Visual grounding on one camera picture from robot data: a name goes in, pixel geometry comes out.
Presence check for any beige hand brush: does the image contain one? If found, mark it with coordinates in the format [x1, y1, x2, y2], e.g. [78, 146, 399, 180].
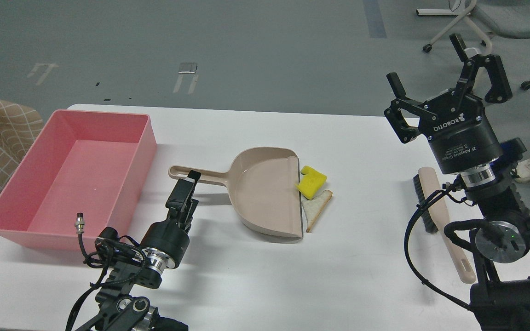
[413, 167, 477, 284]

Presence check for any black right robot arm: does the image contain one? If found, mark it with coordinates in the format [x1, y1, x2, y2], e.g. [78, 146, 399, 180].
[384, 34, 530, 331]

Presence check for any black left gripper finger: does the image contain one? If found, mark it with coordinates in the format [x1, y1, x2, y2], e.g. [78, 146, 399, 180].
[165, 179, 194, 219]
[183, 170, 201, 231]

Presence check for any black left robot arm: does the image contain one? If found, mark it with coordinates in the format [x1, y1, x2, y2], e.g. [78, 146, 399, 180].
[65, 171, 201, 331]

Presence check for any toast bread slice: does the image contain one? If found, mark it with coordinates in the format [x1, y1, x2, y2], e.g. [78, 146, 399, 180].
[301, 190, 333, 233]

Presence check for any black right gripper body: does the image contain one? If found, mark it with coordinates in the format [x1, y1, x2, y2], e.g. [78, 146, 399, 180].
[421, 91, 502, 174]

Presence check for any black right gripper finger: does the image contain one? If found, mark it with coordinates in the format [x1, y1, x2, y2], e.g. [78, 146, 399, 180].
[384, 73, 435, 144]
[449, 33, 513, 103]

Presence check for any yellow sponge piece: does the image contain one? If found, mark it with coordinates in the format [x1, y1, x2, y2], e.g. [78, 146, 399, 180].
[295, 165, 328, 200]

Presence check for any pink plastic bin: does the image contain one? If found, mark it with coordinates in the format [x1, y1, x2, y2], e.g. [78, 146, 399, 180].
[0, 109, 156, 250]

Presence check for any beige plastic dustpan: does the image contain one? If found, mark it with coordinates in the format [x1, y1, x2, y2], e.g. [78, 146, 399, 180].
[194, 147, 304, 239]

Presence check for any silver floor plate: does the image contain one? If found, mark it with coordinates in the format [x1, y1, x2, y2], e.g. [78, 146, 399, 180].
[178, 62, 198, 74]

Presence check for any grey office chair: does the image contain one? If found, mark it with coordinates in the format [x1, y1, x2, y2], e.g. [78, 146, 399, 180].
[422, 0, 530, 91]

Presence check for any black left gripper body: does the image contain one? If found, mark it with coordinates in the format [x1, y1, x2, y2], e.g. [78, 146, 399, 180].
[140, 221, 190, 270]

